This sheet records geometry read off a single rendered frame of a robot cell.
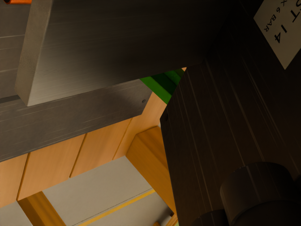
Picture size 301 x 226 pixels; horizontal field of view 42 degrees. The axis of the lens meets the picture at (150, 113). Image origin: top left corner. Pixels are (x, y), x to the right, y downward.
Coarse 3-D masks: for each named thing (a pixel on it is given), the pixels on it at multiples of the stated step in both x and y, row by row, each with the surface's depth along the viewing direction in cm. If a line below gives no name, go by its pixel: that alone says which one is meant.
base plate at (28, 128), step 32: (0, 0) 47; (0, 32) 50; (0, 64) 54; (0, 96) 58; (96, 96) 75; (128, 96) 83; (0, 128) 63; (32, 128) 69; (64, 128) 75; (96, 128) 84; (0, 160) 69
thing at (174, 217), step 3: (171, 213) 632; (174, 213) 632; (171, 216) 633; (174, 216) 565; (171, 219) 570; (174, 219) 566; (177, 219) 568; (156, 222) 601; (168, 222) 574; (171, 222) 571; (174, 222) 573; (177, 222) 572; (153, 225) 601; (156, 225) 597; (159, 225) 600; (168, 225) 575; (171, 225) 572; (174, 225) 574; (177, 225) 573
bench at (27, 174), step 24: (144, 120) 102; (72, 144) 86; (96, 144) 93; (120, 144) 103; (0, 168) 74; (24, 168) 81; (48, 168) 86; (72, 168) 95; (0, 192) 80; (24, 192) 86
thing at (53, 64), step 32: (32, 0) 23; (64, 0) 22; (96, 0) 24; (128, 0) 25; (160, 0) 28; (192, 0) 30; (224, 0) 34; (32, 32) 23; (64, 32) 24; (96, 32) 26; (128, 32) 28; (160, 32) 31; (192, 32) 34; (32, 64) 24; (64, 64) 26; (96, 64) 28; (128, 64) 31; (160, 64) 34; (192, 64) 38; (32, 96) 26; (64, 96) 28
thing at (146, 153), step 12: (144, 132) 106; (156, 132) 108; (132, 144) 106; (144, 144) 103; (156, 144) 104; (132, 156) 107; (144, 156) 104; (156, 156) 101; (144, 168) 105; (156, 168) 101; (156, 180) 102; (168, 180) 99; (168, 192) 100; (168, 204) 101
